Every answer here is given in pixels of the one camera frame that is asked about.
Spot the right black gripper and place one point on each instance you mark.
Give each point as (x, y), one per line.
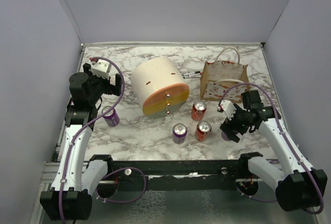
(228, 125)

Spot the purple can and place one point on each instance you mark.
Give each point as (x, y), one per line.
(110, 116)
(179, 133)
(224, 136)

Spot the cream cylindrical container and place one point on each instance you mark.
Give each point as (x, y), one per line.
(160, 88)

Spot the black base frame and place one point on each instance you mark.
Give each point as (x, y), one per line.
(174, 175)

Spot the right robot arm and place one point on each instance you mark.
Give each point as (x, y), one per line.
(297, 184)

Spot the red capped marker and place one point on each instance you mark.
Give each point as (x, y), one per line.
(194, 76)

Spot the red can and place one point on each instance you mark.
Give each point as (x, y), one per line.
(203, 130)
(198, 110)

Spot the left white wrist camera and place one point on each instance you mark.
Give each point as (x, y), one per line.
(100, 68)

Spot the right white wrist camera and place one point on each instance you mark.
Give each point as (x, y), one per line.
(228, 108)

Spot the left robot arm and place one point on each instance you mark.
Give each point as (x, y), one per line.
(70, 194)

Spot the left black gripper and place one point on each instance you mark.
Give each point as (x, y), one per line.
(111, 88)

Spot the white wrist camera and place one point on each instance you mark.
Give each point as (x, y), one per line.
(100, 68)
(228, 108)

